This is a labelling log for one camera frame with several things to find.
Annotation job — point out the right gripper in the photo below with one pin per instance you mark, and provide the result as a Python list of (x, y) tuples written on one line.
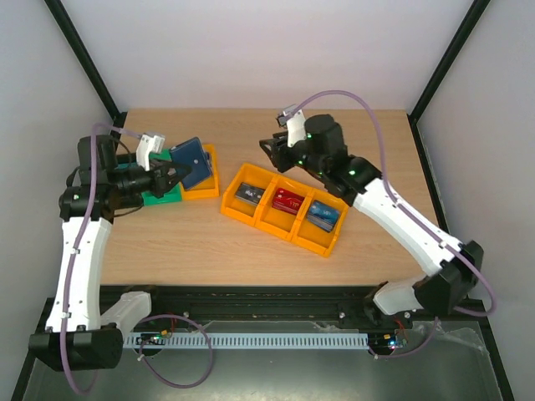
[(282, 151)]

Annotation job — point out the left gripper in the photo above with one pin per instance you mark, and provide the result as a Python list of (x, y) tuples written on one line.
[(162, 182)]

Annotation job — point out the blue leather card holder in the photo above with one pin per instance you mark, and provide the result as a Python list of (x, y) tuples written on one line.
[(192, 153)]

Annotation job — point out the yellow triple storage bin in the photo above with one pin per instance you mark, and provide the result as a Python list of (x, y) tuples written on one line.
[(295, 229)]

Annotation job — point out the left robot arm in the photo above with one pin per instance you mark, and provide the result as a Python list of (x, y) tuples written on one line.
[(77, 335)]

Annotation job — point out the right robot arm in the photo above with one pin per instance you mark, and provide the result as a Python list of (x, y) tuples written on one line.
[(449, 267)]

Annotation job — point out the black card stack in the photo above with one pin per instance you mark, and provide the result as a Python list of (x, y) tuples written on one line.
[(249, 194)]

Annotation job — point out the red card stack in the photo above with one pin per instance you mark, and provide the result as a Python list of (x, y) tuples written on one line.
[(287, 201)]

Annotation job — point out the blue card stack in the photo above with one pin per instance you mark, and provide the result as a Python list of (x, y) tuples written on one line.
[(323, 216)]

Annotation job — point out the yellow single storage bin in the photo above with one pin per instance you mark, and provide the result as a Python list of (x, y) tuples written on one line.
[(209, 188)]

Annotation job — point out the green storage bin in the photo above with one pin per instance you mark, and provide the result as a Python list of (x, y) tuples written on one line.
[(163, 195)]

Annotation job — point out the black storage bin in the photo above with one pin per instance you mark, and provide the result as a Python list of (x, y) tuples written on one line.
[(130, 170)]

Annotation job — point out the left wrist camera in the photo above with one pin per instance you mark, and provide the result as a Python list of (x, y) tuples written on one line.
[(150, 143)]

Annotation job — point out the black aluminium frame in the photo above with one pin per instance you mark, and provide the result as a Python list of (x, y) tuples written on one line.
[(278, 303)]

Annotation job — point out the light blue cable duct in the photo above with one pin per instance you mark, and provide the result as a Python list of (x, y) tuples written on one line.
[(228, 341)]

